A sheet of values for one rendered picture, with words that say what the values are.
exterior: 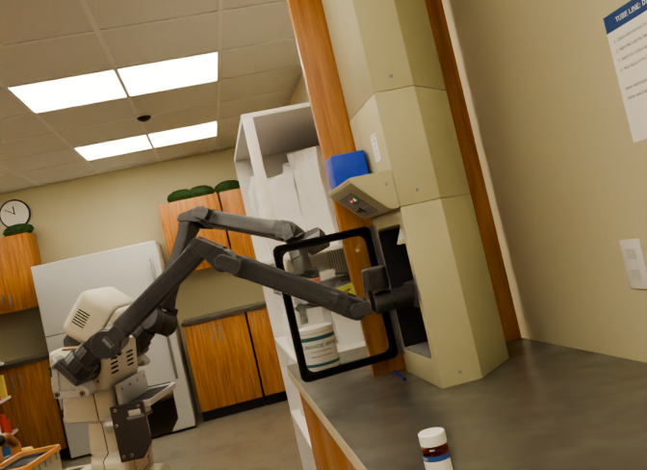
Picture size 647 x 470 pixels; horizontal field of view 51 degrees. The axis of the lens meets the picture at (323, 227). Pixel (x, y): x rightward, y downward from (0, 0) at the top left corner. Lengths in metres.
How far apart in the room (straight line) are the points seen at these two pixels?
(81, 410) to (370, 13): 1.39
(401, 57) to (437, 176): 0.32
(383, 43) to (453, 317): 0.72
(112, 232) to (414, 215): 5.78
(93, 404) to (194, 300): 5.12
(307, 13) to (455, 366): 1.15
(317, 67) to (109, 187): 5.38
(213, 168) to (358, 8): 5.59
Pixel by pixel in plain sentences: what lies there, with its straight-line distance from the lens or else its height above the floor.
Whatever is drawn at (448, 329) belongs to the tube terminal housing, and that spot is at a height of 1.08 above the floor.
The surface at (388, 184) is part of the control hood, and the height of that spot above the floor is 1.47.
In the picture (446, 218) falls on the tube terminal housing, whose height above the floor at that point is 1.36.
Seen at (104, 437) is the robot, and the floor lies 0.95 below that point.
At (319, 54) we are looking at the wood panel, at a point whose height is 1.94.
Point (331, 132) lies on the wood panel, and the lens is 2.10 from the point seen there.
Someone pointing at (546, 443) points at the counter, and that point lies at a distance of 1.27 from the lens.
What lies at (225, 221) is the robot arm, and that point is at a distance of 2.27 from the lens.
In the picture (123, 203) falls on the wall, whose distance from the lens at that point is 7.32.
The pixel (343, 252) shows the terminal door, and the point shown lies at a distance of 1.99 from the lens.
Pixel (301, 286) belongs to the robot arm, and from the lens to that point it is 1.82.
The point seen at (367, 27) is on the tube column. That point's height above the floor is 1.88.
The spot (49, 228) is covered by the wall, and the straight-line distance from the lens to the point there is 7.42.
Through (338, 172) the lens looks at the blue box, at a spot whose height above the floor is 1.55.
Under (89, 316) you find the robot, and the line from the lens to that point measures 2.10.
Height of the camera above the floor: 1.34
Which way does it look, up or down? 2 degrees up
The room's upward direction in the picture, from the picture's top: 13 degrees counter-clockwise
